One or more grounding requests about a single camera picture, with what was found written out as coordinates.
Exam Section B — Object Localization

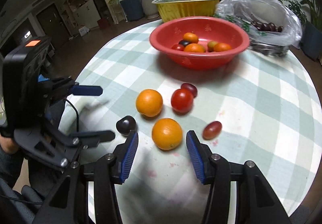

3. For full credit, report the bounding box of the oblong red grape tomato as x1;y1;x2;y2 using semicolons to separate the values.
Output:
202;121;222;140

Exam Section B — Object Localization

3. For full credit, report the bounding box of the orange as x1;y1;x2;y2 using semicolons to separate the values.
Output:
183;32;199;43
135;89;163;118
151;118;183;150
213;43;231;52

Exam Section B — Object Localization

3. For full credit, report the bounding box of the large red tomato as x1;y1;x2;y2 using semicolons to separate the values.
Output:
171;88;194;113

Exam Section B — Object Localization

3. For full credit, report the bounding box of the small red tomato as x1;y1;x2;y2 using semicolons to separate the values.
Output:
171;44;185;51

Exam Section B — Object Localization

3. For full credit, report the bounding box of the person's left hand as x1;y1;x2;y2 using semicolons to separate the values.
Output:
0;136;19;154

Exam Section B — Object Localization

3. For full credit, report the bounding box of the checked green white tablecloth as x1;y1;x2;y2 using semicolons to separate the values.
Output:
60;21;321;223

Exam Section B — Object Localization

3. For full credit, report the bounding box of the yellow foil tray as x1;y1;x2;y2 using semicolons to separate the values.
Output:
152;0;221;23

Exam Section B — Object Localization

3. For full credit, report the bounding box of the red plastic colander bowl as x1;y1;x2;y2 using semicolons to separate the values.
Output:
149;16;250;70

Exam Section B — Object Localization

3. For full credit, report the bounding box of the clear plastic bag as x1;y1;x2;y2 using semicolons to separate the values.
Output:
215;0;302;57

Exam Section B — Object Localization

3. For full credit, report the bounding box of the dark blue plant pot right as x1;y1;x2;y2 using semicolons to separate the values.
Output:
301;22;322;61

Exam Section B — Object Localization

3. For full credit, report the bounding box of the black camera box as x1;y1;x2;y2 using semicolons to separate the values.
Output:
3;36;51;128

